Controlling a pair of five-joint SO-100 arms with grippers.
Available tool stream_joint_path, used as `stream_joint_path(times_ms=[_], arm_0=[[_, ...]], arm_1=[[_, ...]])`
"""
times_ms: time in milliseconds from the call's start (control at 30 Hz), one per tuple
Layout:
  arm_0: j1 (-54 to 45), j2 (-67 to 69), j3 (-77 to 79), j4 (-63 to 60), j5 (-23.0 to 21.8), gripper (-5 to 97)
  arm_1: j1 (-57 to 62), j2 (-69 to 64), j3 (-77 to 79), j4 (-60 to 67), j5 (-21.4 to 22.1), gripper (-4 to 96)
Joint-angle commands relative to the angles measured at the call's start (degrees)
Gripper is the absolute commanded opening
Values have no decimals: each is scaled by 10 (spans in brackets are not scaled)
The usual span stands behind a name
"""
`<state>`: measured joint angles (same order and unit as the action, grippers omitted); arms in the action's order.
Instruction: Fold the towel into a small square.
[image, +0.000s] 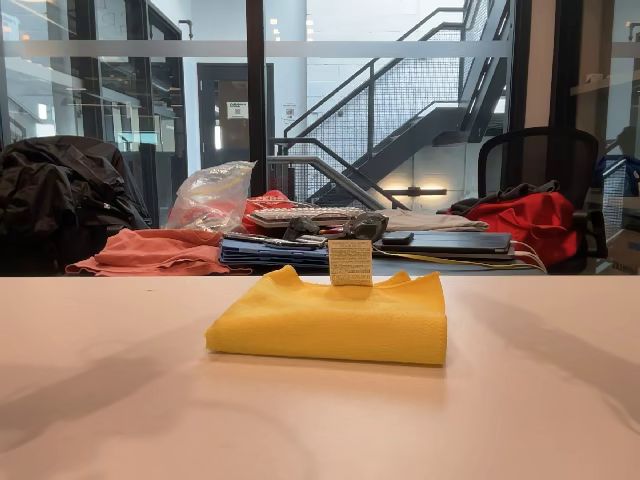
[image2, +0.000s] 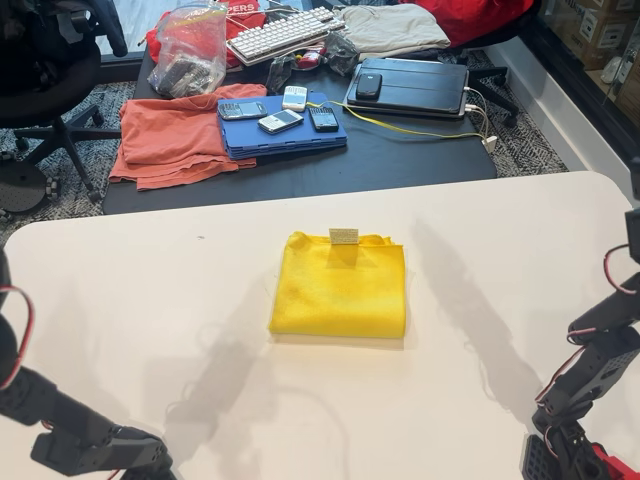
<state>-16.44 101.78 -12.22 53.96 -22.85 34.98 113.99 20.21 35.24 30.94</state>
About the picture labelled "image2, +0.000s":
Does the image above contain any yellow cable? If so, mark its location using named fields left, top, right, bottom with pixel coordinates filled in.
left=304, top=98, right=489, bottom=142

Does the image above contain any large crumpled grey bag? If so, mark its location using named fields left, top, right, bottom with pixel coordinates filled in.
left=323, top=31, right=361, bottom=77

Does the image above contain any black jacket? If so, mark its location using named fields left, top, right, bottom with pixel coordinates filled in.
left=0, top=0, right=96, bottom=94

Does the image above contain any white keypad phone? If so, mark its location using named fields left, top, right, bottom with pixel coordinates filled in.
left=280, top=85, right=309, bottom=113

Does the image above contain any red fabric bag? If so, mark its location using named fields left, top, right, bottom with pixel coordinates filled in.
left=398, top=0, right=536, bottom=47

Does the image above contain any large cardboard box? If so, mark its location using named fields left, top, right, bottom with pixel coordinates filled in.
left=549, top=0, right=640, bottom=71

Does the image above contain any white keyboard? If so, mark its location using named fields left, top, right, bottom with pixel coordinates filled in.
left=225, top=6, right=348, bottom=68

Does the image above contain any small red white object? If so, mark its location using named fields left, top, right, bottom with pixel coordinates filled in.
left=293, top=47, right=327, bottom=70

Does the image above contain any black round perforated base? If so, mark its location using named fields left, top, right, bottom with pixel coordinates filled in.
left=0, top=158, right=50, bottom=215

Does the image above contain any white charging cable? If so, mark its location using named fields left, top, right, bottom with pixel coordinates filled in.
left=462, top=103, right=490, bottom=141
left=462, top=87, right=494, bottom=141

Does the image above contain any yellow microfiber towel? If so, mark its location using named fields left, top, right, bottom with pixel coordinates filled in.
left=267, top=227, right=407, bottom=340

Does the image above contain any red white servo cable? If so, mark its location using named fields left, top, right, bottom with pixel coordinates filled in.
left=0, top=283, right=37, bottom=391
left=603, top=243, right=640, bottom=296

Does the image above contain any salmon pink shirt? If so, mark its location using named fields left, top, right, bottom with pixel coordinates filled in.
left=107, top=82, right=269, bottom=193

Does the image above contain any clear plastic bag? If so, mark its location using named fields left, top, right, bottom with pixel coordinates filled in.
left=147, top=1, right=230, bottom=100

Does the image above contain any beige folded cloth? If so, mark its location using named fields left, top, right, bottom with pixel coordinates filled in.
left=333, top=3, right=454, bottom=63

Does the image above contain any small crumpled grey bag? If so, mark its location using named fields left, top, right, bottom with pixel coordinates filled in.
left=266, top=52, right=297, bottom=95

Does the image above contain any small cardboard box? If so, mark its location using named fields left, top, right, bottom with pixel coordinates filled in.
left=612, top=64, right=640, bottom=119

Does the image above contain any silver keypad phone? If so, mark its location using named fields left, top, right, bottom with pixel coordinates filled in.
left=256, top=108, right=305, bottom=136

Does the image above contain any blue folded cloth stack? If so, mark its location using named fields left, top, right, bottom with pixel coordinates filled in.
left=215, top=94, right=350, bottom=161

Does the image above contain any black keypad phone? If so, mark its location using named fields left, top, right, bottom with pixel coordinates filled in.
left=307, top=105, right=341, bottom=134

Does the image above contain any black low table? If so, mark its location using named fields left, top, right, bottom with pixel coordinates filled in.
left=101, top=44, right=499, bottom=216

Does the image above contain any red arm base mount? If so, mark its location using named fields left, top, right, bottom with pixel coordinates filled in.
left=592, top=442, right=640, bottom=480

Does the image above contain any dark grey keypad phone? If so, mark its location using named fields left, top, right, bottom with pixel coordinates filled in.
left=217, top=100, right=270, bottom=123

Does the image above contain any grey laptop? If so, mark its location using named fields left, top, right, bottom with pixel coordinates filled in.
left=344, top=99, right=471, bottom=121

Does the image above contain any black laptop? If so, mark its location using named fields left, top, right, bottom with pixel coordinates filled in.
left=346, top=57, right=471, bottom=114

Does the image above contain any black smartphone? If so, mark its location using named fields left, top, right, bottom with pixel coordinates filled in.
left=354, top=72, right=385, bottom=100

